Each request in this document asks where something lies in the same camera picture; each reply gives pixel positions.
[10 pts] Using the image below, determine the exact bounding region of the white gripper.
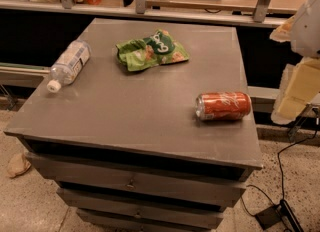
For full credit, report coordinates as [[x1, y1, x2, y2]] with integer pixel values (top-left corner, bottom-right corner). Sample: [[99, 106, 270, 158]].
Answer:
[[269, 0, 320, 125]]

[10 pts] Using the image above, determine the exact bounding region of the green rice chip bag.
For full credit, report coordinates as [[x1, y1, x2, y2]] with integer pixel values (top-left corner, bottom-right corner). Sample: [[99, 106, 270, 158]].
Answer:
[[116, 29, 189, 72]]

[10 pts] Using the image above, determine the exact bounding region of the orange soda can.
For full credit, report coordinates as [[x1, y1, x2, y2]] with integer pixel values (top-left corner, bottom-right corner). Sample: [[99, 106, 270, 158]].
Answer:
[[195, 92, 251, 121]]

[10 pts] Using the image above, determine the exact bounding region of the black power adapter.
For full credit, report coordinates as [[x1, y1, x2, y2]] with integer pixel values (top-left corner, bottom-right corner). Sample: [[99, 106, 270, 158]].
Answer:
[[254, 200, 304, 232]]

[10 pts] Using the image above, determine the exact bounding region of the grey drawer cabinet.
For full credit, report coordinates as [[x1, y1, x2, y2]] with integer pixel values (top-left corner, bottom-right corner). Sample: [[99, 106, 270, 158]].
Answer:
[[6, 19, 262, 232]]

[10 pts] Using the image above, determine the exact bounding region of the clear plastic water bottle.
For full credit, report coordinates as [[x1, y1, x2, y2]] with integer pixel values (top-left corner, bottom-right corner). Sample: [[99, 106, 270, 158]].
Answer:
[[47, 40, 91, 93]]

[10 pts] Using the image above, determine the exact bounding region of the crumpled brown paper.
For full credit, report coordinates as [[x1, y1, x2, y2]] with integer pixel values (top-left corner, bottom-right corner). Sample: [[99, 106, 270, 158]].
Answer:
[[7, 153, 31, 178]]

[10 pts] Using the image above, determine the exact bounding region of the black cable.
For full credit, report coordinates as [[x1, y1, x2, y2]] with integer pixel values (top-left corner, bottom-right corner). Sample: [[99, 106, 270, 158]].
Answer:
[[239, 107, 320, 217]]

